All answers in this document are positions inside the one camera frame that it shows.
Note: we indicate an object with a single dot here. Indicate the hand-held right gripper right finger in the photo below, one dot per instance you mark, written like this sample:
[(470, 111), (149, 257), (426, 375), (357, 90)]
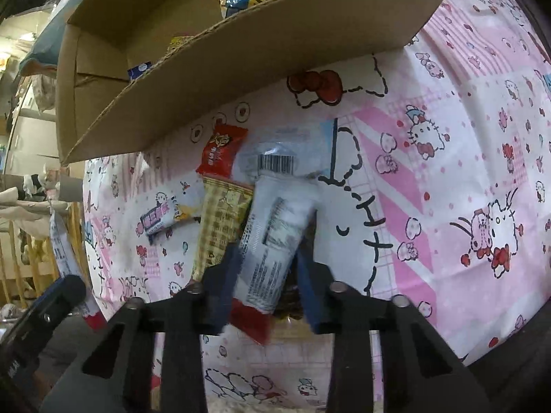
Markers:
[(312, 299)]

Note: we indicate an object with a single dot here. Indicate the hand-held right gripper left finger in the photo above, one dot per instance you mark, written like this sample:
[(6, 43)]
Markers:
[(224, 292)]

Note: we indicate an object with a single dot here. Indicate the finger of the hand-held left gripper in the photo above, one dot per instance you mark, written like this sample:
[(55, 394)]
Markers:
[(56, 301)]

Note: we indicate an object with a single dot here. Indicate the white and red bar wrapper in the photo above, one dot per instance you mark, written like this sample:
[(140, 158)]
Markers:
[(64, 254), (271, 241)]

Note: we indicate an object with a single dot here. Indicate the white blue long packet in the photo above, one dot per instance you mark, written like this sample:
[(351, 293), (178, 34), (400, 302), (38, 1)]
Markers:
[(140, 70)]

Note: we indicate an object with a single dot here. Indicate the brown cardboard box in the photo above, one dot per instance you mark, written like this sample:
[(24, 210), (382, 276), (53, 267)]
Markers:
[(258, 51)]

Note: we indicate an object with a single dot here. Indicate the wooden clothes rack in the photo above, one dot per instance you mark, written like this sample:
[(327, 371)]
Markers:
[(26, 258)]

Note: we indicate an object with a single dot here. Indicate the yellow cartoon snack packet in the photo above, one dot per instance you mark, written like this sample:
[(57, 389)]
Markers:
[(219, 223)]

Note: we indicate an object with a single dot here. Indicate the small red white snack packet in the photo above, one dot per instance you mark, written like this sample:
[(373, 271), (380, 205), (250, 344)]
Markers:
[(159, 219)]

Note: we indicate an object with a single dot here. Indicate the clear white blue-edged packet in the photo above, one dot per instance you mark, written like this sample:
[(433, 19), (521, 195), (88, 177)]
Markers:
[(280, 146)]

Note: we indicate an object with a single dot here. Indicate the pink cartoon printed bedsheet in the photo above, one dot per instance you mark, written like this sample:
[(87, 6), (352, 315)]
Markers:
[(430, 180)]

